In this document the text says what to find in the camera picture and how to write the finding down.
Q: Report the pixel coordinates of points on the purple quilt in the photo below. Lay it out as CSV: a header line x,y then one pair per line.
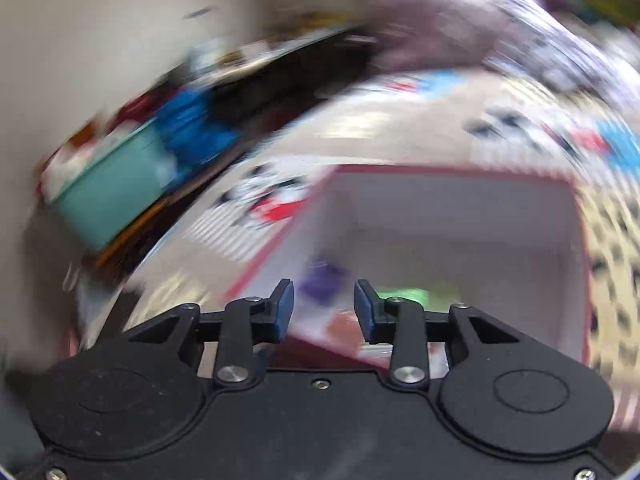
x,y
430,30

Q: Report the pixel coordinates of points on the green clay packet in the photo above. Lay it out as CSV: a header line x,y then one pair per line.
x,y
402,292

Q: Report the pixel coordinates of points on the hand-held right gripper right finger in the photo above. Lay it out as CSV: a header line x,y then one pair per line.
x,y
365,310

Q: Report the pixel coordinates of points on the cluttered side shelf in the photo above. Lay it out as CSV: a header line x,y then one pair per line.
x,y
300,44

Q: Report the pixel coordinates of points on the red cardboard box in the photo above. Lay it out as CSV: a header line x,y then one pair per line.
x,y
450,210

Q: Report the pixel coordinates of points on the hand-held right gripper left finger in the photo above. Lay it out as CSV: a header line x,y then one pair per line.
x,y
283,310

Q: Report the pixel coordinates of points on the teal storage container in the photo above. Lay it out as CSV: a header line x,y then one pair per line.
x,y
110,195

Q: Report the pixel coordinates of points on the purple clay packet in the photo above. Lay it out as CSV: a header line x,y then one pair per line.
x,y
325,281

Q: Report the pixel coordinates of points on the blue plastic bag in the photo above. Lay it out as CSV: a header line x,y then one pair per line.
x,y
195,122

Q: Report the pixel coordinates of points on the cartoon printed bed blanket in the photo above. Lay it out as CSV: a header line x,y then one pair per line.
x,y
360,120

